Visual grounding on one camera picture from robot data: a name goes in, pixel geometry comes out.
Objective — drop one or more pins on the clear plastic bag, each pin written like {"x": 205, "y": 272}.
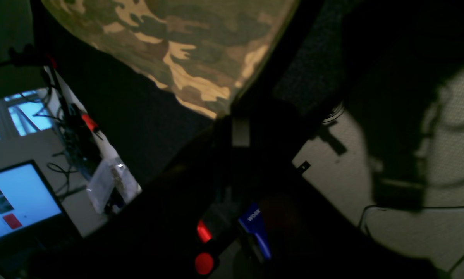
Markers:
{"x": 112, "y": 181}

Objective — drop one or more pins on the red clamp top left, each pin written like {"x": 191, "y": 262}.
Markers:
{"x": 206, "y": 259}

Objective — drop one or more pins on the black table cloth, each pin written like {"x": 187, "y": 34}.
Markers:
{"x": 146, "y": 126}

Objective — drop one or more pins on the camouflage t-shirt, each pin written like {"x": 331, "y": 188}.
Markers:
{"x": 205, "y": 52}

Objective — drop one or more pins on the computer monitor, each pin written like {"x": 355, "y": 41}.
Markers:
{"x": 26, "y": 198}

